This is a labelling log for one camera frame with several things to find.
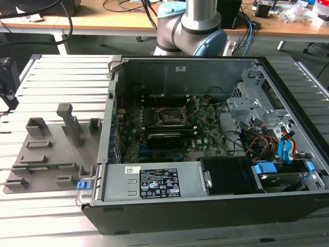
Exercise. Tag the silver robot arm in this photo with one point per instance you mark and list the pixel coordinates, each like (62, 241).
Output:
(200, 13)

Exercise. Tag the CPU socket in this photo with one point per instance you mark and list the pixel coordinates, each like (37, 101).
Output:
(171, 118)

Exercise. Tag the grey parts rack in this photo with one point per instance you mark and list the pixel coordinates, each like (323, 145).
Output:
(51, 144)

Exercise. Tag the green RAM stick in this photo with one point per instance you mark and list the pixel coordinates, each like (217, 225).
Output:
(51, 167)

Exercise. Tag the wooden desk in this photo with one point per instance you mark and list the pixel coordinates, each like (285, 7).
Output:
(102, 24)
(282, 32)

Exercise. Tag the blue case latch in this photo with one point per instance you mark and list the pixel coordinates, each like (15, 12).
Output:
(82, 185)

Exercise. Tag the grey power supply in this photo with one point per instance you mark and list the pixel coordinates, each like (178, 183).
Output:
(118, 185)

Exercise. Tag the black graphics card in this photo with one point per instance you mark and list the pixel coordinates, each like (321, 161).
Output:
(167, 141)

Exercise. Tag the black RAM slot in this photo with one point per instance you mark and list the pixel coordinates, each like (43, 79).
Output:
(180, 127)

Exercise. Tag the round silver coin battery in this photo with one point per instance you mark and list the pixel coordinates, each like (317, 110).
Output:
(204, 103)

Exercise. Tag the green motherboard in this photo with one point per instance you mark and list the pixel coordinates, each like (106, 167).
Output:
(203, 123)

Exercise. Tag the silver finned heatsink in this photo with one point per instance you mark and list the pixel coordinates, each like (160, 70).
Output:
(196, 156)

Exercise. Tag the black box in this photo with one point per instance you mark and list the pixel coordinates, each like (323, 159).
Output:
(230, 13)

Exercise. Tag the silver metal drive cage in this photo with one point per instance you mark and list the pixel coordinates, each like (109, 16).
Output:
(246, 103)

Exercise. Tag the black open PC case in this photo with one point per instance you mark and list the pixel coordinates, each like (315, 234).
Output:
(205, 218)

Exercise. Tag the hard disk blue carrier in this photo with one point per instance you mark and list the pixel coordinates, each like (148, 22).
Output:
(280, 180)

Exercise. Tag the white red box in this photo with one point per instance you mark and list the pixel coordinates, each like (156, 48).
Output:
(321, 13)

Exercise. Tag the blue plastic bracket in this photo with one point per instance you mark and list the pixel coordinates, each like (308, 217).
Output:
(285, 149)

